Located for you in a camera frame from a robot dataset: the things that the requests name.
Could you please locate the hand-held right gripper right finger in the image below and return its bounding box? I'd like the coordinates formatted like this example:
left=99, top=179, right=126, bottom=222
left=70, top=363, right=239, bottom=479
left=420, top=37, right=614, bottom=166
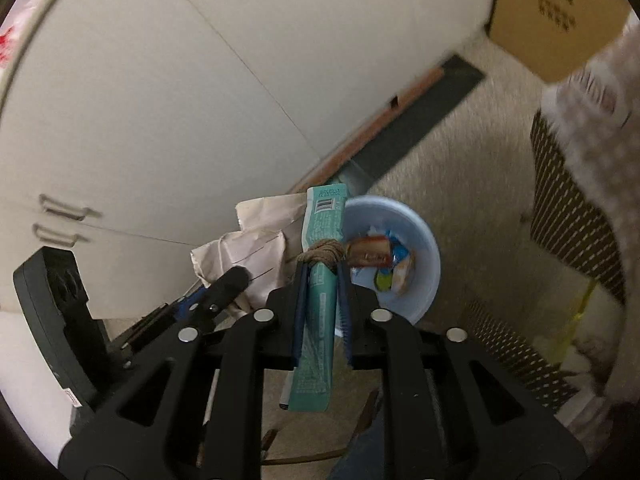
left=336, top=260, right=588, bottom=480

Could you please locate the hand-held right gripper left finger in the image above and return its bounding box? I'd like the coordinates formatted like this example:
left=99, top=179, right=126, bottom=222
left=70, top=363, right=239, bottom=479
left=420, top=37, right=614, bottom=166
left=57, top=260, right=311, bottom=480

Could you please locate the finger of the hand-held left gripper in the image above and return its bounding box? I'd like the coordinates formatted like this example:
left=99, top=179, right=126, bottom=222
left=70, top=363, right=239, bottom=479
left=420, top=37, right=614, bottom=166
left=112, top=287, right=211, bottom=356
left=197, top=266, right=251, bottom=333

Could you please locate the long teal wrapper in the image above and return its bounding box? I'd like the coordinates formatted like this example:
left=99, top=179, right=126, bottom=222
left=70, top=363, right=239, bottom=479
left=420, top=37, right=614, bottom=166
left=287, top=185, right=349, bottom=413

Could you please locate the brown paper bag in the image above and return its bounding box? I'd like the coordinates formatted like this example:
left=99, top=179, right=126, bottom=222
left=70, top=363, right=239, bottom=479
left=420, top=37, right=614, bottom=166
left=190, top=192, right=308, bottom=318

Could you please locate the brown twine bundle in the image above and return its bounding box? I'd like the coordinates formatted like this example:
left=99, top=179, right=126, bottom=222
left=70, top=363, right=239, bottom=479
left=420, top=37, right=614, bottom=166
left=297, top=240, right=348, bottom=265

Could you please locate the red snack wrapper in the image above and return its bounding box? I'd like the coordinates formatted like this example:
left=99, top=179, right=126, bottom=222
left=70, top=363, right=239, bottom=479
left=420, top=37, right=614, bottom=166
left=348, top=237, right=393, bottom=267

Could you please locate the blue snack wrapper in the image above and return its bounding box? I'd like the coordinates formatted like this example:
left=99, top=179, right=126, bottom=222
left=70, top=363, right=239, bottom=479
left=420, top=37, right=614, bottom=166
left=385, top=230, right=416, bottom=266

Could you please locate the light blue plastic bin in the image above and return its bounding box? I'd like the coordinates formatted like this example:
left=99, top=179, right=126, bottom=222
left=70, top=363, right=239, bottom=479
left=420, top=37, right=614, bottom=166
left=340, top=196, right=442, bottom=338

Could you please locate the white yellow wrapper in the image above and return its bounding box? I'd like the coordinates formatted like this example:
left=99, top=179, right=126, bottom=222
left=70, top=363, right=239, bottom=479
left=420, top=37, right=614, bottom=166
left=375, top=260, right=416, bottom=295

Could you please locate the person's leg in jeans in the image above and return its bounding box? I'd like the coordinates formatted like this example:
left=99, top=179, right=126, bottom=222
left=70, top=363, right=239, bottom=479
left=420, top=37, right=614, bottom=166
left=327, top=390, right=388, bottom=480

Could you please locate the cream cabinet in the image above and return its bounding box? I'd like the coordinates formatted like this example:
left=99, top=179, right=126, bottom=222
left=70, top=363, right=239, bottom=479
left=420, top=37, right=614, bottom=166
left=0, top=0, right=501, bottom=381

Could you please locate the dark grey plank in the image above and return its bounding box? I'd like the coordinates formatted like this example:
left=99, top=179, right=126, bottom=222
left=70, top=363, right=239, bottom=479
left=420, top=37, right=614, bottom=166
left=350, top=55, right=486, bottom=196

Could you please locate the dark dotted cloth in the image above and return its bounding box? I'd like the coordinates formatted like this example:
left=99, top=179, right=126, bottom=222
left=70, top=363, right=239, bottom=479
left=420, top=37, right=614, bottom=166
left=467, top=110, right=628, bottom=413

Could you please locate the white red plastic bag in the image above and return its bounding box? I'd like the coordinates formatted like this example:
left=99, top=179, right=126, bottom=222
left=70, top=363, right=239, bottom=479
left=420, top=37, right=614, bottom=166
left=0, top=0, right=66, bottom=76

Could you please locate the tall cardboard box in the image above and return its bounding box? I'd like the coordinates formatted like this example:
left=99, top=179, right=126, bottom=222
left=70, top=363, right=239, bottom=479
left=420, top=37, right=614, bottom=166
left=487, top=0, right=638, bottom=83

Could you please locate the metal cabinet handle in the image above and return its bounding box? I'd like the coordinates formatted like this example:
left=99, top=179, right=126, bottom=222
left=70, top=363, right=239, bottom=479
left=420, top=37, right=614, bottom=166
left=39, top=194, right=103, bottom=219
left=32, top=224, right=83, bottom=247

